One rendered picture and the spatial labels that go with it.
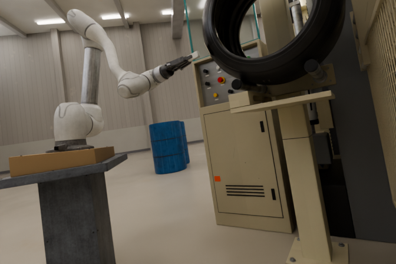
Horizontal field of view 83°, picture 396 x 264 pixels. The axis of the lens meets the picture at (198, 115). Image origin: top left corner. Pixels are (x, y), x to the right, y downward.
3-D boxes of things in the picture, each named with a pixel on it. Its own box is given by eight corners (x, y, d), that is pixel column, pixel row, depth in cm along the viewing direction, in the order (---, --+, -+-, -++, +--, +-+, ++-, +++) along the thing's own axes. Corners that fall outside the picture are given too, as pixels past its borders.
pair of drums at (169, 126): (188, 160, 552) (182, 121, 557) (197, 168, 423) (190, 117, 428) (155, 166, 536) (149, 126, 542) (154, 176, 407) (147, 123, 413)
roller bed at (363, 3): (360, 71, 110) (349, 12, 112) (400, 62, 102) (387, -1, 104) (363, 65, 93) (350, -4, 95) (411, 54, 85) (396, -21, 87)
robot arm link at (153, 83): (167, 81, 135) (154, 88, 124) (149, 91, 143) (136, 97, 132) (158, 65, 133) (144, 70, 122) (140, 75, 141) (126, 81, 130)
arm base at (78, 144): (38, 154, 114) (38, 142, 114) (65, 151, 136) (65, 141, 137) (73, 150, 114) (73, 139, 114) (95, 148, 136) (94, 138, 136)
